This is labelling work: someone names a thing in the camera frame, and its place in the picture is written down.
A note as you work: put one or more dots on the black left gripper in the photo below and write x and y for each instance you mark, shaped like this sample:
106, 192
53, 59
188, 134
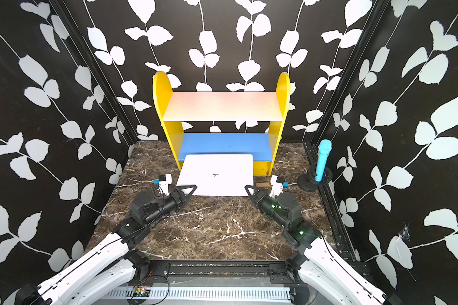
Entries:
178, 198

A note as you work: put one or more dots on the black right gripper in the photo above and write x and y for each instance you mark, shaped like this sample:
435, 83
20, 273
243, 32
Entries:
261, 200

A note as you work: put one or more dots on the silver laptop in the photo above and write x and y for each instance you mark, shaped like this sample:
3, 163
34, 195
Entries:
217, 175

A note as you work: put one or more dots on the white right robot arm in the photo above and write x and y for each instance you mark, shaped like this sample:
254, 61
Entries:
315, 262

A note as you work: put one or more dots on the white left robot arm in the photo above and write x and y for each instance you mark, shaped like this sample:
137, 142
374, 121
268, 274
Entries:
114, 261

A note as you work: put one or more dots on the wooden block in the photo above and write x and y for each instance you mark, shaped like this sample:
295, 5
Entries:
263, 185

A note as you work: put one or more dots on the yellow two-tier toy shelf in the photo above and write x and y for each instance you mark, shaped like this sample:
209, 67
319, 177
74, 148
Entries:
189, 120

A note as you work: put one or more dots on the small green circuit board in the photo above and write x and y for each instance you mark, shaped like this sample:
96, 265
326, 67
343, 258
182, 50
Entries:
140, 292

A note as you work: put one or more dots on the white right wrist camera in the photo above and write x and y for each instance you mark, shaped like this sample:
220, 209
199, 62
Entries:
278, 185

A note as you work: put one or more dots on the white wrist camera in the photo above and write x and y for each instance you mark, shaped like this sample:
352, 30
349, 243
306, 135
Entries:
278, 185
161, 185

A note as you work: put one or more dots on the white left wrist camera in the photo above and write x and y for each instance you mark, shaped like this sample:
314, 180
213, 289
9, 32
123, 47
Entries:
161, 185

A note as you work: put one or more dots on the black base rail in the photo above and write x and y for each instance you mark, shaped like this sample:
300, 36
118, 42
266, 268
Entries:
275, 271

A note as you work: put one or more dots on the white slotted cable duct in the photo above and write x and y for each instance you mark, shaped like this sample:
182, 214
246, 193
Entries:
251, 294

